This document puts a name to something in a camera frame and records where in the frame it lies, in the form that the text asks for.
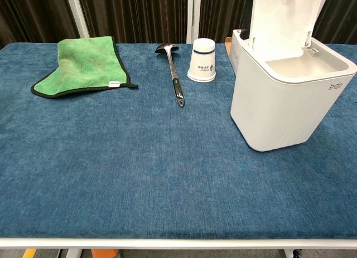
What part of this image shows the white lidded trash bin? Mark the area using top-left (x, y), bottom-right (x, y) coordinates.
top-left (230, 0), bottom-right (357, 152)

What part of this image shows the dark brown curtain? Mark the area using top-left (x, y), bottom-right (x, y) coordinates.
top-left (0, 0), bottom-right (357, 51)

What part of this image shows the stainless steel ladle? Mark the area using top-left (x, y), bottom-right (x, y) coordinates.
top-left (155, 42), bottom-right (186, 108)

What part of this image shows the white metal frame post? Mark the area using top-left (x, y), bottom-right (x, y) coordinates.
top-left (186, 0), bottom-right (202, 44)
top-left (64, 0), bottom-right (91, 38)

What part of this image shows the orange object under table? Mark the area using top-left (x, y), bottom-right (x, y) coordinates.
top-left (91, 249), bottom-right (119, 258)

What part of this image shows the green microfiber cloth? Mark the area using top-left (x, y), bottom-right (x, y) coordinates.
top-left (30, 36), bottom-right (139, 98)

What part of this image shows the blue table cloth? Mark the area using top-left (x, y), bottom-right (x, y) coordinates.
top-left (0, 42), bottom-right (357, 240)

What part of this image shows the white table frame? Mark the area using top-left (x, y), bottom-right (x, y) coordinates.
top-left (0, 230), bottom-right (357, 258)

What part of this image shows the white paper cup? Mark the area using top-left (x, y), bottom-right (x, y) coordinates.
top-left (187, 38), bottom-right (217, 82)

